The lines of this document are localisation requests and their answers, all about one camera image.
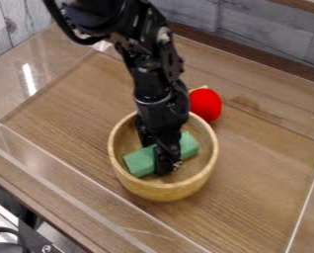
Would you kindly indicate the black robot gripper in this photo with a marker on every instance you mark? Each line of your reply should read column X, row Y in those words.
column 160, row 121

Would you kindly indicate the green rectangular block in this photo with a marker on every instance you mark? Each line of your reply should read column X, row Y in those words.
column 141, row 160

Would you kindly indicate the light wooden bowl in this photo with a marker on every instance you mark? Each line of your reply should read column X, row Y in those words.
column 180, row 184

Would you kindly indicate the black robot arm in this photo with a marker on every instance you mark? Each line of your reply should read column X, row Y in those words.
column 137, row 28

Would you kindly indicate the red toy strawberry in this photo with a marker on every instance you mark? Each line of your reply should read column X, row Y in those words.
column 207, row 103

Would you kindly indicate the clear acrylic front wall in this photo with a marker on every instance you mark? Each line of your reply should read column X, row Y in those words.
column 100, row 220

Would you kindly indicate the clear acrylic corner bracket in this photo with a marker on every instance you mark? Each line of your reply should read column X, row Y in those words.
column 102, row 46

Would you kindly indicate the black equipment with cable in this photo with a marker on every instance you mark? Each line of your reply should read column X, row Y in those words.
column 23, row 240

